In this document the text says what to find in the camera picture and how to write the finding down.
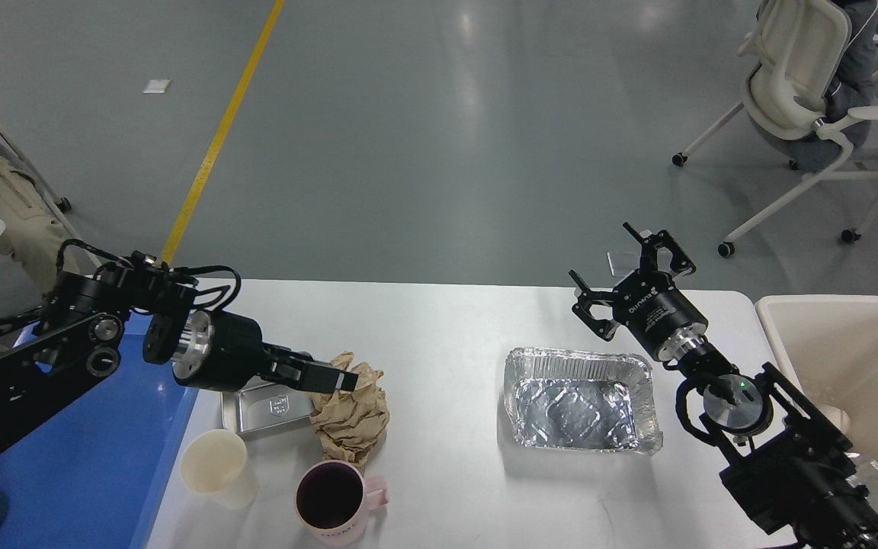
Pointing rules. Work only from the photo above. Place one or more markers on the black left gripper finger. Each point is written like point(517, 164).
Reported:
point(300, 371)

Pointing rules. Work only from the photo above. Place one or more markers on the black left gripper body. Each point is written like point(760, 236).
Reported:
point(219, 350)

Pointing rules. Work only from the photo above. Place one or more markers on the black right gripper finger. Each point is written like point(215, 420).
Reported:
point(586, 299)
point(680, 264)

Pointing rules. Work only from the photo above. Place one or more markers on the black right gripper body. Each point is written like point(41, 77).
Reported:
point(657, 314)

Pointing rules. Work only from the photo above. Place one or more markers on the brown paper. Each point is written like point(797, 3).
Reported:
point(350, 423)

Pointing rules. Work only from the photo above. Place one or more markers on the pink mug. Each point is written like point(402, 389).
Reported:
point(334, 501)

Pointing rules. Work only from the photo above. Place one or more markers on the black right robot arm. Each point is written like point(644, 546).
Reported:
point(788, 464)

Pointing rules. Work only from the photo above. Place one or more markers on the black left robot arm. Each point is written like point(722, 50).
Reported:
point(52, 354)

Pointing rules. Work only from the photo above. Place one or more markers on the small stainless steel tray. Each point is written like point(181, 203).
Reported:
point(264, 408)

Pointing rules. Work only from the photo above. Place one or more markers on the aluminium foil container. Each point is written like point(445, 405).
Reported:
point(568, 400)

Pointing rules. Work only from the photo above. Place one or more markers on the white paper cup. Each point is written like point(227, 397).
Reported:
point(217, 465)

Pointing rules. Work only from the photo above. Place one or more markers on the blue plastic tray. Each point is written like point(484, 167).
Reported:
point(94, 475)

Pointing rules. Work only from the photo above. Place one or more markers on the beige plastic bin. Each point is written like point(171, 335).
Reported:
point(828, 346)

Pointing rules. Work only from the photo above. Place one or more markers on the white office chair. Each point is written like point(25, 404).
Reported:
point(799, 45)

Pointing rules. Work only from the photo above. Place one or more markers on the seated person in jeans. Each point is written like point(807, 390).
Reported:
point(851, 85)

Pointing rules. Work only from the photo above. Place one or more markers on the person in black shirt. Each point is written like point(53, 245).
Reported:
point(32, 236)

